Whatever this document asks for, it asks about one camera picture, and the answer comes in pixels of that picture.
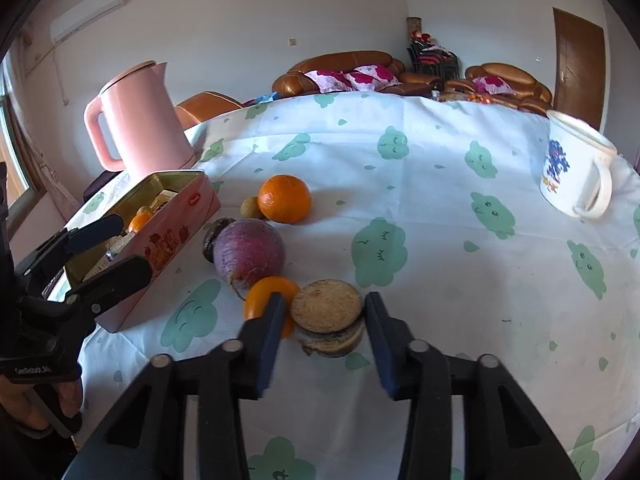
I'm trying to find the printed paper sheet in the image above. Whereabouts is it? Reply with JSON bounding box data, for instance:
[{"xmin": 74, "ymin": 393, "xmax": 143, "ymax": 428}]
[{"xmin": 150, "ymin": 189, "xmax": 179, "ymax": 211}]

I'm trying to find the round brown biscuit sandwich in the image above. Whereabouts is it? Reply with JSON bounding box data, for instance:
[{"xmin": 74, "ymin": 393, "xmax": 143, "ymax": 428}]
[{"xmin": 291, "ymin": 280, "xmax": 366, "ymax": 358}]

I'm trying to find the dark purple passion fruit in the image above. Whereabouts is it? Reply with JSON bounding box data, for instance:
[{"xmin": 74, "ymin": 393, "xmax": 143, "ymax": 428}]
[{"xmin": 202, "ymin": 217, "xmax": 236, "ymax": 263}]

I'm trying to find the pink floral pillow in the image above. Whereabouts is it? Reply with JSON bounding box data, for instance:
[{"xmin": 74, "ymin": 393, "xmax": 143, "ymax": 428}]
[
  {"xmin": 304, "ymin": 69, "xmax": 353, "ymax": 93},
  {"xmin": 472, "ymin": 75, "xmax": 513, "ymax": 95},
  {"xmin": 345, "ymin": 64, "xmax": 401, "ymax": 92}
]

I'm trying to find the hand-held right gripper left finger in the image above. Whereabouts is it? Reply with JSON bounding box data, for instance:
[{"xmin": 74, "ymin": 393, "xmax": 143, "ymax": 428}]
[{"xmin": 62, "ymin": 291, "xmax": 288, "ymax": 480}]

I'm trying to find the small orange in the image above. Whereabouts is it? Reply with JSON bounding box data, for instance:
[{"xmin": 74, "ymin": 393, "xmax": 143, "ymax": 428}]
[
  {"xmin": 127, "ymin": 211, "xmax": 155, "ymax": 233},
  {"xmin": 243, "ymin": 276, "xmax": 301, "ymax": 339}
]

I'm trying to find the white air conditioner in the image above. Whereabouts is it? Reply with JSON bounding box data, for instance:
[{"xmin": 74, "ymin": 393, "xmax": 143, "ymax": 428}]
[{"xmin": 50, "ymin": 0, "xmax": 123, "ymax": 43}]

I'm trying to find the window frame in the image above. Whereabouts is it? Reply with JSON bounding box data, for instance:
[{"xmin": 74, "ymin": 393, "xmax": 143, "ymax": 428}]
[{"xmin": 0, "ymin": 60, "xmax": 46, "ymax": 221}]

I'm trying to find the white green cloud tablecloth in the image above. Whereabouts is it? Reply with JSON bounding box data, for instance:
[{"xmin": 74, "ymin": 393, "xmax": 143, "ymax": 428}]
[{"xmin": 65, "ymin": 91, "xmax": 640, "ymax": 480}]

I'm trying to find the brown leather stool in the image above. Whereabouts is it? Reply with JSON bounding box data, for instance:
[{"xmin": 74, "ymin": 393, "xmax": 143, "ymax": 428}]
[{"xmin": 175, "ymin": 91, "xmax": 246, "ymax": 131}]

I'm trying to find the brown leather armchair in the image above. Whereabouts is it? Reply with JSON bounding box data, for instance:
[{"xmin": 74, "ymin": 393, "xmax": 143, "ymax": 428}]
[{"xmin": 445, "ymin": 62, "xmax": 553, "ymax": 116}]

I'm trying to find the purple red onion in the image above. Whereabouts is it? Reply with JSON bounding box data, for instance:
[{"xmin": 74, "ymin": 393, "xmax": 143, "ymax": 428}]
[{"xmin": 213, "ymin": 220, "xmax": 287, "ymax": 301}]

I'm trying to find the pink tin box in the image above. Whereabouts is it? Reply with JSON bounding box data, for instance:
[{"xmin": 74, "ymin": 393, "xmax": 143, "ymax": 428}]
[{"xmin": 64, "ymin": 170, "xmax": 222, "ymax": 334}]

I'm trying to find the thin wall cable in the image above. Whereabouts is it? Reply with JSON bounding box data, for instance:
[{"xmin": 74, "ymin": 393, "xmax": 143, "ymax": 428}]
[{"xmin": 51, "ymin": 42, "xmax": 69, "ymax": 107}]

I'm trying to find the person's left hand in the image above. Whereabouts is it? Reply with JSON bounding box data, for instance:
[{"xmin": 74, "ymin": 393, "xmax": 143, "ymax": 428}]
[{"xmin": 0, "ymin": 372, "xmax": 83, "ymax": 436}]

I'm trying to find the brown leather sofa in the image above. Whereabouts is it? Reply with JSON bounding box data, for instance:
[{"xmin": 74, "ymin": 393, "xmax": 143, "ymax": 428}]
[{"xmin": 272, "ymin": 51, "xmax": 443, "ymax": 98}]

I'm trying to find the white printed mug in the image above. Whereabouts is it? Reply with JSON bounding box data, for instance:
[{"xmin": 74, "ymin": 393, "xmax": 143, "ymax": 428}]
[{"xmin": 539, "ymin": 109, "xmax": 618, "ymax": 219}]

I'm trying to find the brown wooden door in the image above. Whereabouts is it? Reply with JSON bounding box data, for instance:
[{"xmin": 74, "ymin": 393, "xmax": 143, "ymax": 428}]
[{"xmin": 552, "ymin": 6, "xmax": 607, "ymax": 131}]

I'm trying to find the dark wooden chair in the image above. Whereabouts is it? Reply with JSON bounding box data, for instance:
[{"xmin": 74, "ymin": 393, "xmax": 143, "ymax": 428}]
[{"xmin": 82, "ymin": 170, "xmax": 126, "ymax": 202}]

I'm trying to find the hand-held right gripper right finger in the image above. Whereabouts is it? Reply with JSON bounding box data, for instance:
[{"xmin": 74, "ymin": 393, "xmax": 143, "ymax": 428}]
[{"xmin": 364, "ymin": 291, "xmax": 583, "ymax": 480}]

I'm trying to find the large orange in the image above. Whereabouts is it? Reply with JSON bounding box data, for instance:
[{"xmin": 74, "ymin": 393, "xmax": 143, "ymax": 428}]
[{"xmin": 257, "ymin": 174, "xmax": 312, "ymax": 224}]

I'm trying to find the pink electric kettle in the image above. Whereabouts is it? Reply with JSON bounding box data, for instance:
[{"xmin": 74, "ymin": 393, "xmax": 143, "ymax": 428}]
[{"xmin": 83, "ymin": 61, "xmax": 197, "ymax": 180}]

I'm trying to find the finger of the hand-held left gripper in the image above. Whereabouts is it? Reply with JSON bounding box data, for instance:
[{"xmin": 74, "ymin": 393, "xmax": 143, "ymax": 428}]
[
  {"xmin": 15, "ymin": 214, "xmax": 125, "ymax": 281},
  {"xmin": 17, "ymin": 254, "xmax": 153, "ymax": 333}
]

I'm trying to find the stack of dark chairs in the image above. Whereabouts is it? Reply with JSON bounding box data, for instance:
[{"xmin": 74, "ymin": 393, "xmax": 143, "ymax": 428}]
[{"xmin": 407, "ymin": 40, "xmax": 460, "ymax": 81}]

